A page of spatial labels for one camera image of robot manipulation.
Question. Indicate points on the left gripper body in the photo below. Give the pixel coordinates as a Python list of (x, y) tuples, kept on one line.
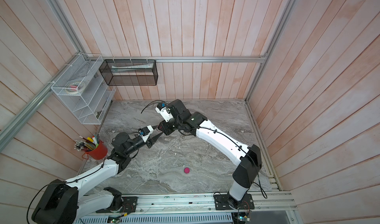
[(141, 143)]

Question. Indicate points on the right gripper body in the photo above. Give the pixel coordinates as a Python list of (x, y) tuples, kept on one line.
[(169, 128)]

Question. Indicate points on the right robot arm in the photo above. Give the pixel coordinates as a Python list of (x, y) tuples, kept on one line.
[(247, 159)]

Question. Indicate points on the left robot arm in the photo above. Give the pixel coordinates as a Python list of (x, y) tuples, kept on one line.
[(64, 202)]

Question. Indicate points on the red pencil cup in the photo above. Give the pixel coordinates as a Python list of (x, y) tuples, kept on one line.
[(98, 154)]

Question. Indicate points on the bundle of pencils and pens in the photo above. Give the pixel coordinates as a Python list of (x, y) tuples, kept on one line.
[(86, 144)]

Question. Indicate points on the tape roll on shelf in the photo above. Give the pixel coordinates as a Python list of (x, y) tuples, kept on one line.
[(74, 88)]

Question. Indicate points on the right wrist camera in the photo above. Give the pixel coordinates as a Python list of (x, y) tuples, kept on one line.
[(163, 110)]

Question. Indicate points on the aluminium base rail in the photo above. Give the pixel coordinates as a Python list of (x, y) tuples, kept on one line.
[(180, 203)]

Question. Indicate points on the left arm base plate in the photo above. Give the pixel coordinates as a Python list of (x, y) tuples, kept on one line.
[(125, 204)]

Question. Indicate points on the black mesh wall basket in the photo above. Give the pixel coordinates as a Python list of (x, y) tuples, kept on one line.
[(129, 72)]

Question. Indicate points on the white wire shelf rack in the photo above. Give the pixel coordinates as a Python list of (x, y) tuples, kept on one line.
[(91, 105)]

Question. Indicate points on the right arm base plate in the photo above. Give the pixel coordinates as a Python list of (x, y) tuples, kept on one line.
[(226, 202)]

